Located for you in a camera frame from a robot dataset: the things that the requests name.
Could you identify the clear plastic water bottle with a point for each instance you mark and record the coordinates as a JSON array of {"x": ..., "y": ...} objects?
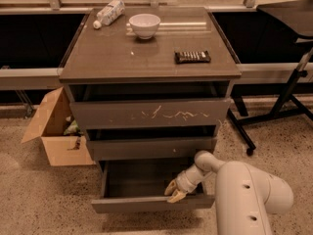
[{"x": 109, "y": 14}]

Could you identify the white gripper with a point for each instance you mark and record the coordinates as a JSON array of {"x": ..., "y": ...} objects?
[{"x": 185, "y": 183}]

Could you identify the grey middle drawer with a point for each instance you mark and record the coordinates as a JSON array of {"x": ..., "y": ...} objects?
[{"x": 133, "y": 149}]

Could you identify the black rolling stand table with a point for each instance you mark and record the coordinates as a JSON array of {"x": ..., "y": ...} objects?
[{"x": 296, "y": 15}]

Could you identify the grey top drawer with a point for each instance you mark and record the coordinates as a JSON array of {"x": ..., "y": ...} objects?
[{"x": 155, "y": 113}]

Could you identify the dark chocolate bar wrapper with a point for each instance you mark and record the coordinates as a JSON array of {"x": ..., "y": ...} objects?
[{"x": 192, "y": 57}]

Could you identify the grey drawer cabinet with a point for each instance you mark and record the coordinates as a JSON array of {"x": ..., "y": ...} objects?
[{"x": 113, "y": 64}]

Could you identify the grey drawer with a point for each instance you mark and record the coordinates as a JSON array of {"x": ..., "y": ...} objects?
[
  {"x": 155, "y": 113},
  {"x": 138, "y": 186},
  {"x": 133, "y": 149}
]

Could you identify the open cardboard box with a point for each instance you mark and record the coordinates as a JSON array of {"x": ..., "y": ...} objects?
[{"x": 49, "y": 124}]

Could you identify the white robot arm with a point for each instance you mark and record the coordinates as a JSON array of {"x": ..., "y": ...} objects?
[{"x": 244, "y": 194}]

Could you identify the white ceramic bowl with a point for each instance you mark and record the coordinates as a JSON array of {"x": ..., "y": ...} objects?
[{"x": 145, "y": 26}]

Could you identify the green item in box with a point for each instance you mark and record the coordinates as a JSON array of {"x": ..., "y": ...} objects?
[{"x": 73, "y": 129}]

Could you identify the grey bottom drawer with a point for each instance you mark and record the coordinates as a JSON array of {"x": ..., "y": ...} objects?
[{"x": 138, "y": 186}]

